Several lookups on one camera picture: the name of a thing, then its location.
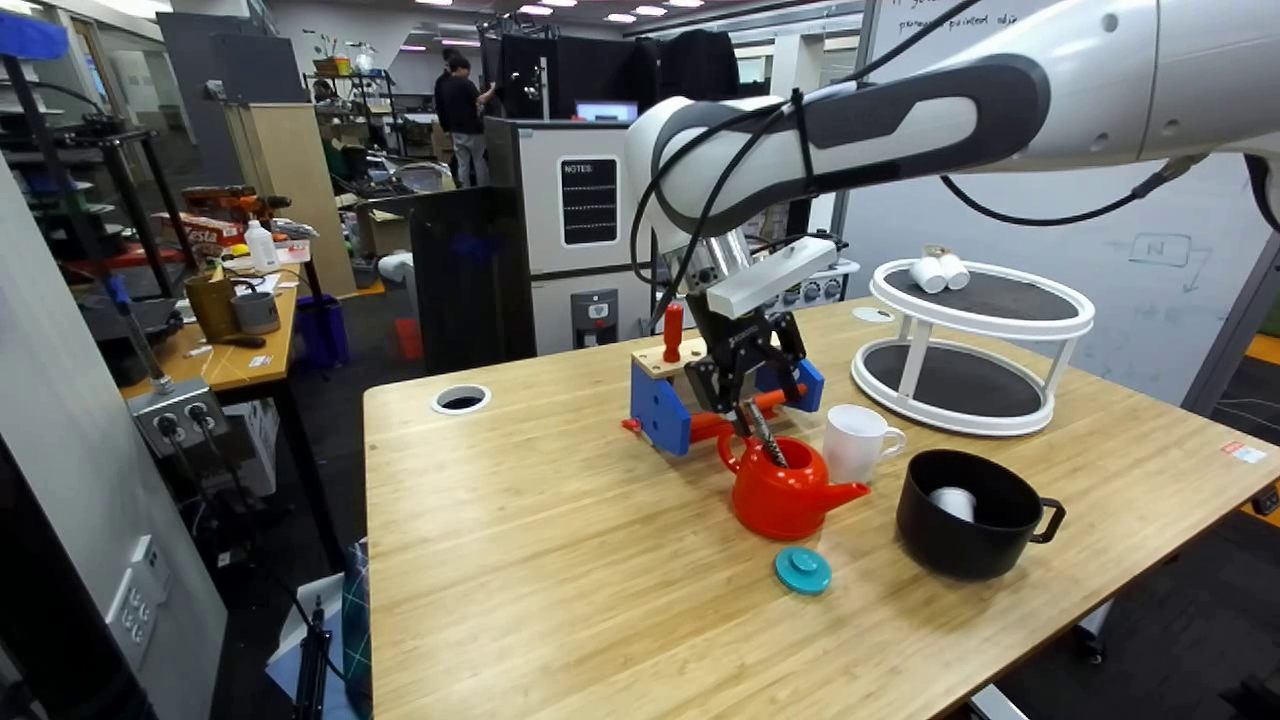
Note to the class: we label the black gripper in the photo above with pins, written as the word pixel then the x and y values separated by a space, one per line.
pixel 745 346

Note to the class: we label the metal spoon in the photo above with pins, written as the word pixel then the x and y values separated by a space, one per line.
pixel 767 433

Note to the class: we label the red toy teapot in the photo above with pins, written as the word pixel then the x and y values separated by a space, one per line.
pixel 783 501

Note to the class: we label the white mug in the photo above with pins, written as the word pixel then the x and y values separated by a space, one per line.
pixel 853 446

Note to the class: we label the white two-tier round stand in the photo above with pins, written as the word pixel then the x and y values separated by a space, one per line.
pixel 932 387

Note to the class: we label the blue wooden peg bench toy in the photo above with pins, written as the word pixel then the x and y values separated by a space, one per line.
pixel 661 405

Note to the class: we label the red toy peg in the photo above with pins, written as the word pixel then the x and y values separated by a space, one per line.
pixel 675 333

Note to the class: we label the toy kitchen sink counter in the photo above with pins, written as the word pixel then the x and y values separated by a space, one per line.
pixel 851 285

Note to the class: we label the teal round lid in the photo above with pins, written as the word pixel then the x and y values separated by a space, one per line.
pixel 803 573

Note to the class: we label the white toy kitchen oven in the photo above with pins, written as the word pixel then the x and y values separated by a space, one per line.
pixel 586 224

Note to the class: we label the small lit laptop screen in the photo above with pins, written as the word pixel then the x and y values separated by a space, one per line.
pixel 607 110

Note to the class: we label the person in dark clothes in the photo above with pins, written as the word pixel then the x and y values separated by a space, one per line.
pixel 462 114

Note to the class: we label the blue waste bin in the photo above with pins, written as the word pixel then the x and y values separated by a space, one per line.
pixel 320 333

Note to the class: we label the red white warning sticker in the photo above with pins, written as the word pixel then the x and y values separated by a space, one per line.
pixel 1248 455

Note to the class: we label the cluttered wooden side table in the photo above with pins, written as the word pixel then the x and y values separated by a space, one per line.
pixel 224 352

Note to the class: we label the large grey leaning board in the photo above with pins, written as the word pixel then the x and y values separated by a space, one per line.
pixel 80 534

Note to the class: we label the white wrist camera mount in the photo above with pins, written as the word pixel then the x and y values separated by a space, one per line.
pixel 767 274

